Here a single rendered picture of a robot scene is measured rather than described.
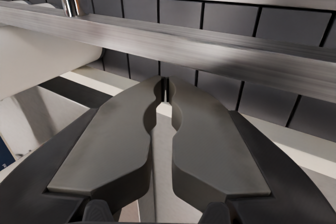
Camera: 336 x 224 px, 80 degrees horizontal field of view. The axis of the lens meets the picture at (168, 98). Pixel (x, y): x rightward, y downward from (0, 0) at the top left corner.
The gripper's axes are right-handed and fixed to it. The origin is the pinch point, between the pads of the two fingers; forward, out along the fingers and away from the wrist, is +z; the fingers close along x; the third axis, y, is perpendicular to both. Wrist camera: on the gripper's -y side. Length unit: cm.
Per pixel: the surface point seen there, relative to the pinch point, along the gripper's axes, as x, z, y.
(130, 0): -3.2, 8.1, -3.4
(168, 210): 0.4, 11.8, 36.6
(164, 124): -0.5, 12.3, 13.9
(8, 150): -41, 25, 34
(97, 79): -6.7, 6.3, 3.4
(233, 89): 5.4, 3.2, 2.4
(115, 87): -4.7, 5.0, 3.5
